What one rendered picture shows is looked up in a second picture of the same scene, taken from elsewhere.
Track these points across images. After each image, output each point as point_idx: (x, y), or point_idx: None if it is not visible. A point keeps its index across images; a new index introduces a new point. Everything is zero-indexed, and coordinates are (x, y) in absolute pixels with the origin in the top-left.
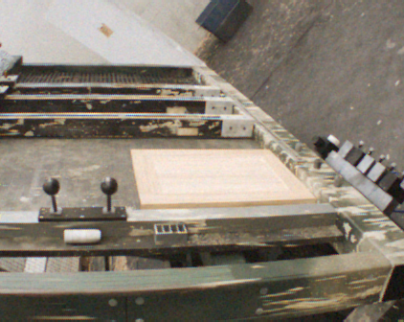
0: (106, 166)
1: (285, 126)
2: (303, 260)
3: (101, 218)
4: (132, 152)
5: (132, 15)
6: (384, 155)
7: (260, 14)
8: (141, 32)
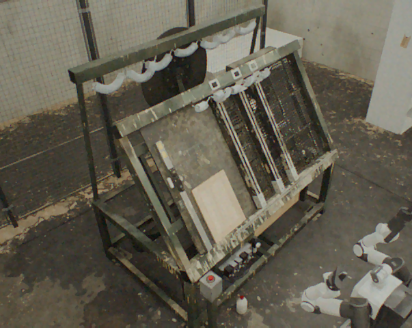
0: (210, 165)
1: (329, 208)
2: (180, 244)
3: (177, 186)
4: (221, 171)
5: None
6: (296, 272)
7: None
8: None
